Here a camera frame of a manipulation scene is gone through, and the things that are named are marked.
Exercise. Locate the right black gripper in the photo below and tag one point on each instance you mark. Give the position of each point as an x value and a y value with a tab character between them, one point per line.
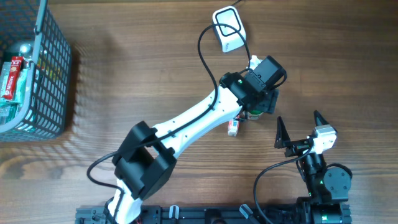
283	140

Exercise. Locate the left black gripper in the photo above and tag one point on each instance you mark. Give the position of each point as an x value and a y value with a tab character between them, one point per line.
262	93

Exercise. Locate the green lid jar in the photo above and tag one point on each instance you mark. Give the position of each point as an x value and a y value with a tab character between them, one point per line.
252	115

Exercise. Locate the red Nescafe stick sachet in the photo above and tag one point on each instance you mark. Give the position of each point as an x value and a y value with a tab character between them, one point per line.
14	71

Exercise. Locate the green snack packet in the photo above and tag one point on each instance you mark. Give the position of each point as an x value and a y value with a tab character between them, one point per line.
9	109

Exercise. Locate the yellow Vim liquid bottle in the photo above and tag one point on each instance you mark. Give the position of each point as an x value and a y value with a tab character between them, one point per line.
22	48

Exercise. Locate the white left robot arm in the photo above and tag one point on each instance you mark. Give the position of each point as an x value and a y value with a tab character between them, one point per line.
146	158

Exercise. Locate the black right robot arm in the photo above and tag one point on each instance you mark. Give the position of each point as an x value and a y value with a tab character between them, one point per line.
328	185

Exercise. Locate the white barcode scanner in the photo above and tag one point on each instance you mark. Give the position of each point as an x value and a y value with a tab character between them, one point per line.
229	29

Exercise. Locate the grey plastic mesh basket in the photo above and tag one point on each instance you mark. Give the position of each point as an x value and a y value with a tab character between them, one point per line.
42	114

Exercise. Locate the mint green sachet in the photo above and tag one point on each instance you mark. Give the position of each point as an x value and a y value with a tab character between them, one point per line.
20	87

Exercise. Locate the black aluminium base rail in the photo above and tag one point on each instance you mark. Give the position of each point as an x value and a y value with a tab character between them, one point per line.
190	215

